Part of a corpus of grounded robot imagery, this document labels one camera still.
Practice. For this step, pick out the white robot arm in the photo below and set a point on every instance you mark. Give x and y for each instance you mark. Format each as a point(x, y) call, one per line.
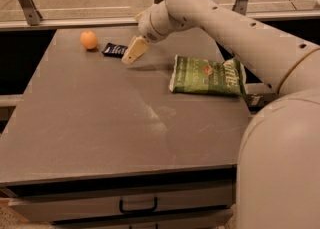
point(278, 168)

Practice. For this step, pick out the upper grey drawer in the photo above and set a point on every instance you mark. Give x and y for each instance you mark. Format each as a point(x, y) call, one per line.
point(105, 203)

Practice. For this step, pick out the left metal rail bracket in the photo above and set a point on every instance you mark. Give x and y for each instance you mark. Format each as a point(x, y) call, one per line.
point(32, 15)

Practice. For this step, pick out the orange fruit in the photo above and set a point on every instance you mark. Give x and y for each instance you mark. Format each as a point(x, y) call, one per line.
point(88, 40)

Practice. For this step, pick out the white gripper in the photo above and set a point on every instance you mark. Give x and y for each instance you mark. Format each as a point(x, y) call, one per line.
point(145, 26)

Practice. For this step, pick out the black upper drawer handle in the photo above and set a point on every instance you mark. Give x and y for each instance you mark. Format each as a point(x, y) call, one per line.
point(138, 205)

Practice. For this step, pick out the horizontal metal rail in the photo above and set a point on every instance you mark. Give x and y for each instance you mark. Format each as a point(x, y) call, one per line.
point(122, 21)

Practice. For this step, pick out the lower grey drawer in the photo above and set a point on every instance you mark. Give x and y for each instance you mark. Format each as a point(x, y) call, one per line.
point(200, 219)

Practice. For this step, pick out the green kettle chips bag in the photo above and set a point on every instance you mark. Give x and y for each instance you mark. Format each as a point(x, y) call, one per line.
point(202, 76)

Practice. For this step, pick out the blue rxbar blueberry wrapper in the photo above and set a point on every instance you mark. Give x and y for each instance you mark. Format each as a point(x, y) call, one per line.
point(114, 50)

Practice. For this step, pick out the grey drawer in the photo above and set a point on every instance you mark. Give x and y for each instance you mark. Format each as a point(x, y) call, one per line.
point(105, 203)
point(200, 219)

